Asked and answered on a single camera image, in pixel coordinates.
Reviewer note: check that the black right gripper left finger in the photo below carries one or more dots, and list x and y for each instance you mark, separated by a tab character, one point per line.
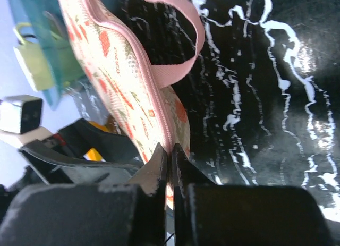
92	214

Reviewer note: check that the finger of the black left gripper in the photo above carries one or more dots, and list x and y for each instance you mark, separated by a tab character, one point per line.
61	158

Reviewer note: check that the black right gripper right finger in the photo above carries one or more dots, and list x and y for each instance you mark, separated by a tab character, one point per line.
209	214

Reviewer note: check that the floral mesh laundry bag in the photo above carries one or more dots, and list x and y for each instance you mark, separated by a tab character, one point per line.
137	94

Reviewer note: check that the orange plastic bowl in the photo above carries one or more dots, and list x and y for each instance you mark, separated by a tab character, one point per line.
100	147

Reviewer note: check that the teal transparent plastic bin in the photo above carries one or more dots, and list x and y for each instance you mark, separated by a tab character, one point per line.
44	16

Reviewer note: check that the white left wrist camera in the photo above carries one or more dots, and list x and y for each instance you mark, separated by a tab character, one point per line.
21	114

